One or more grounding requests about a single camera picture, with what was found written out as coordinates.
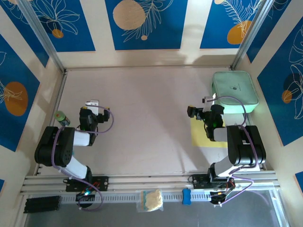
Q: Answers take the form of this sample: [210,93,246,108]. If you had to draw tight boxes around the aluminium corner post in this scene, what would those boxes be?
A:
[231,0,273,70]
[18,0,67,73]

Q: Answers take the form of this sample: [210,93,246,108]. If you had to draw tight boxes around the clear bag with beige contents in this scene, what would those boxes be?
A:
[136,188,164,213]

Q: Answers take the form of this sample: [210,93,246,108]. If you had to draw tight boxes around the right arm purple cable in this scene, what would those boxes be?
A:
[210,96,258,206]

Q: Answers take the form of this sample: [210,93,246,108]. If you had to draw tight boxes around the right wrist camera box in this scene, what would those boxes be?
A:
[202,94,216,104]

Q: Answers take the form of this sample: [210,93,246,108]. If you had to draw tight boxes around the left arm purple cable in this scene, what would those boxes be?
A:
[52,105,115,211]

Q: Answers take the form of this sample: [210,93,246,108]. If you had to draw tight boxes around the aluminium front frame rail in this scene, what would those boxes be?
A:
[20,170,282,196]

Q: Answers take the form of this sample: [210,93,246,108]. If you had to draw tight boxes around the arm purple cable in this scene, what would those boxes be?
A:
[52,105,115,211]
[210,96,258,206]

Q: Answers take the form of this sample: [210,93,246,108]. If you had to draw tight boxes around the blue plastic clip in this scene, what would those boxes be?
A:
[181,188,192,205]

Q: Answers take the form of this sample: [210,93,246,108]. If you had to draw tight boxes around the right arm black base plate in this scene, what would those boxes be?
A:
[189,174,235,190]

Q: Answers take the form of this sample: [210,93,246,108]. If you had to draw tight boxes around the black ribbed block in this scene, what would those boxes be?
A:
[23,195,61,214]

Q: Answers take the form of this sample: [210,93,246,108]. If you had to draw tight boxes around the mint green zip case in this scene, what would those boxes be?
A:
[211,70,260,114]

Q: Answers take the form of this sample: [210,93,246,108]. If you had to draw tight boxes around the yellow paper sheet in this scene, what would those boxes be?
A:
[190,117,229,148]

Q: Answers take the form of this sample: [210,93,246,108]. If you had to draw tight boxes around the grey slotted cable duct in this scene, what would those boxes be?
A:
[59,190,214,204]

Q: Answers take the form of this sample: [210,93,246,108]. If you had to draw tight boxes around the small green capped bottle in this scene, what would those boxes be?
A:
[54,110,71,126]

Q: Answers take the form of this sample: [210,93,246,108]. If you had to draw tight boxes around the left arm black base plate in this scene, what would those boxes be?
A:
[63,175,109,192]

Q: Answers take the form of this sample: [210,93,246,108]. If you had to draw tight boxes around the grey metal sheet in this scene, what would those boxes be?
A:
[23,190,285,227]

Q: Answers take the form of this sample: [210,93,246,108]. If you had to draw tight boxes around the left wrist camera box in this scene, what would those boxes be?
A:
[85,100,100,114]

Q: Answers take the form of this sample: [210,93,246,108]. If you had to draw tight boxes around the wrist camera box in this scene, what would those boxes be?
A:
[202,94,216,104]
[85,100,100,114]

